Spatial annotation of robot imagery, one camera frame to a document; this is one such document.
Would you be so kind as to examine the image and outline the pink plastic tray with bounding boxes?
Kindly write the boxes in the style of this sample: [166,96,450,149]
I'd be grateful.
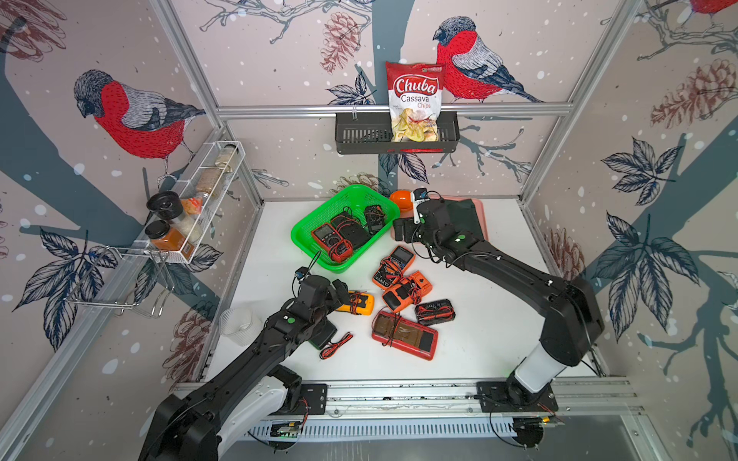
[400,197,489,240]

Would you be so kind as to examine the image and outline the yellow multimeter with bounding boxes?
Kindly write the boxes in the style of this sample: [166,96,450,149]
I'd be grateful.
[336,291,375,316]

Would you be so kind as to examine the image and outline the orange spice jar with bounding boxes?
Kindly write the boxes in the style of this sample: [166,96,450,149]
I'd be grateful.
[144,220,186,252]

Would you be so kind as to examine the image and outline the small black multimeter with leads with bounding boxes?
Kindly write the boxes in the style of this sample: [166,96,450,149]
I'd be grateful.
[414,299,455,327]

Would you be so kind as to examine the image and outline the large red multimeter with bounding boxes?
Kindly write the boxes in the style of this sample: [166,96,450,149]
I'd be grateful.
[372,310,438,361]

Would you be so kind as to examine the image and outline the small black multimeter front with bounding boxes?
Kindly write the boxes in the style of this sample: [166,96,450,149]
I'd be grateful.
[364,205,386,235]

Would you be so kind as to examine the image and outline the dark green cloth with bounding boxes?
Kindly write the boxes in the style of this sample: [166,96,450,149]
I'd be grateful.
[446,199,484,237]

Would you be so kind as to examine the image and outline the black wall basket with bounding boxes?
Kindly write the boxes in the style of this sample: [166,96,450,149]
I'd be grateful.
[334,113,460,155]

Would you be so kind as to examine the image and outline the green plastic basket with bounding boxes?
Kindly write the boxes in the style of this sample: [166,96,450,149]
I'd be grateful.
[290,184,400,274]

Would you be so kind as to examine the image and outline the orange plastic bowl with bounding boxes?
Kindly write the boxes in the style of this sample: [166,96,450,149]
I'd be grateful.
[389,190,413,213]

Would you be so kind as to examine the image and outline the black multimeter face down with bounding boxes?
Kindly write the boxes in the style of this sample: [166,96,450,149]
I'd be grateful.
[330,211,371,250]

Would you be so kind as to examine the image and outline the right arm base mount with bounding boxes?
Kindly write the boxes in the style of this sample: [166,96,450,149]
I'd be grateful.
[475,380,559,413]

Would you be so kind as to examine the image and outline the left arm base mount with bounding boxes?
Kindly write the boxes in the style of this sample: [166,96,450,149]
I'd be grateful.
[251,365,328,416]

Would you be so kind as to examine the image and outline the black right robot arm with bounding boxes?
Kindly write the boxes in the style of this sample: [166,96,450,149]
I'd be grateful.
[393,197,605,407]

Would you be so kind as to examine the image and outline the red black multimeter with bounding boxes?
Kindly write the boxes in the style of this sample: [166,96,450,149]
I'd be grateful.
[311,224,354,263]

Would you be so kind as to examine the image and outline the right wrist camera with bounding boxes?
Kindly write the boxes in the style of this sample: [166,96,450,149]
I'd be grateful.
[411,187,429,225]

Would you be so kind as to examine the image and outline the orange multimeter face down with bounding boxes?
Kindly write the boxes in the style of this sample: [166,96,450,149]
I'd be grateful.
[382,271,432,312]

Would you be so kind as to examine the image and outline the black green multimeter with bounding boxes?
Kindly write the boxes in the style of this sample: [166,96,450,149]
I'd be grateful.
[309,320,337,351]

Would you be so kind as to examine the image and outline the aluminium front rail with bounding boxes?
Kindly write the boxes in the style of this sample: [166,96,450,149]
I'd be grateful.
[309,376,645,421]

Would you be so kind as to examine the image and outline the black lid jar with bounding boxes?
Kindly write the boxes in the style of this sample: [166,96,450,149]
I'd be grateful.
[146,191,185,221]

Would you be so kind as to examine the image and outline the white wire wall shelf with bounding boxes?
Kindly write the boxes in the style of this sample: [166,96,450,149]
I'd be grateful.
[68,140,244,318]

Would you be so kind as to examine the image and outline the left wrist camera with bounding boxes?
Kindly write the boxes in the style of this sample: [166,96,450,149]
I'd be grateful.
[294,266,309,280]

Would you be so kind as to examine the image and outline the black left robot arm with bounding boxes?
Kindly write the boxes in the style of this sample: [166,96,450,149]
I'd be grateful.
[138,275,350,460]

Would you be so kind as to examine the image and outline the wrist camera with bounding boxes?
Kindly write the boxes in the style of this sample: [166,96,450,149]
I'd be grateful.
[294,266,309,280]
[411,187,429,225]

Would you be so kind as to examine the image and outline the red cassava chips bag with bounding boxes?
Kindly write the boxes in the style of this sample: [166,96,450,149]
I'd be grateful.
[386,63,445,142]

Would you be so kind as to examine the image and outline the red black test leads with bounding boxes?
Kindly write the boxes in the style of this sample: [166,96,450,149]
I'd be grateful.
[319,332,354,360]

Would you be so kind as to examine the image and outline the orange multimeter face up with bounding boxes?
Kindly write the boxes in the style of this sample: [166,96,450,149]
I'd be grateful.
[372,246,415,290]

